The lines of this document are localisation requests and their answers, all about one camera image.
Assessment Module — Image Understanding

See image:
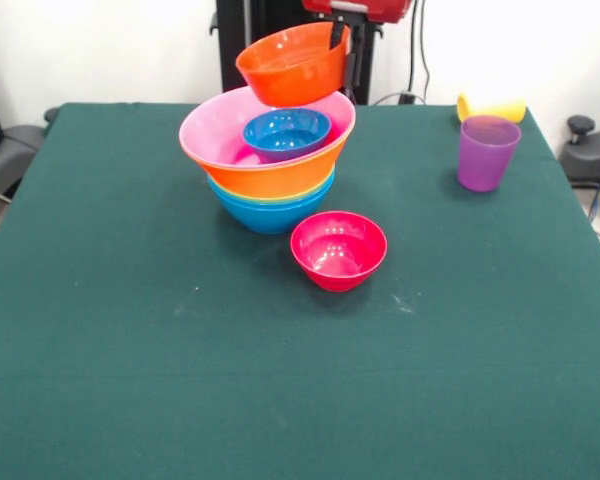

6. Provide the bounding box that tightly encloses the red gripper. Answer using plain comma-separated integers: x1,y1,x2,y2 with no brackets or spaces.
301,0,414,91

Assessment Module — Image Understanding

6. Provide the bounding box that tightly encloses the small red-orange bowl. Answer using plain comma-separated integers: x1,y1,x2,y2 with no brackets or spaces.
235,21,352,108

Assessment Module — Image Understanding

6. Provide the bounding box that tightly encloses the small dark blue bowl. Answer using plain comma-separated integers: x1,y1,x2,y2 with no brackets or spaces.
242,107,333,164

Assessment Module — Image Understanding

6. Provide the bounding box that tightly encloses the large orange bowl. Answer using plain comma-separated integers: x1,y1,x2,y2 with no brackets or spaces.
180,119,356,199

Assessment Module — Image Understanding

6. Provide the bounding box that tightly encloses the large pink bowl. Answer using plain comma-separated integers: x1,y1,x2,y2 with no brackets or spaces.
178,85,357,171

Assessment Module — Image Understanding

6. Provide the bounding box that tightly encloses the yellow cup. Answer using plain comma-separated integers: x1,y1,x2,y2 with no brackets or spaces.
455,91,528,125

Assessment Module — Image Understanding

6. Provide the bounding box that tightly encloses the small crimson bowl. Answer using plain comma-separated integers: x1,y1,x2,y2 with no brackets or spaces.
289,210,389,293

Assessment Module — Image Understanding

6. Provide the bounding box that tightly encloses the purple cup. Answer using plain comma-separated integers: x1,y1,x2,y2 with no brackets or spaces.
456,114,523,194

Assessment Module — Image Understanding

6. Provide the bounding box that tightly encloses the grey base with black knob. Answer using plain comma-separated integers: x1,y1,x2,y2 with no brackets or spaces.
0,107,61,201
559,115,600,189

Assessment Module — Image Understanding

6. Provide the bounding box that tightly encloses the dark green table cloth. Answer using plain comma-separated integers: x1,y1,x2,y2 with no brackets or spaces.
0,102,600,480

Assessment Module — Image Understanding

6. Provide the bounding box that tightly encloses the black wall cable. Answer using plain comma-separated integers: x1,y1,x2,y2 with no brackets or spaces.
408,0,432,96

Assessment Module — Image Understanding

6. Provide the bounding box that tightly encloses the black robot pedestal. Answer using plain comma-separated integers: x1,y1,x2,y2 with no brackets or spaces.
209,0,386,106

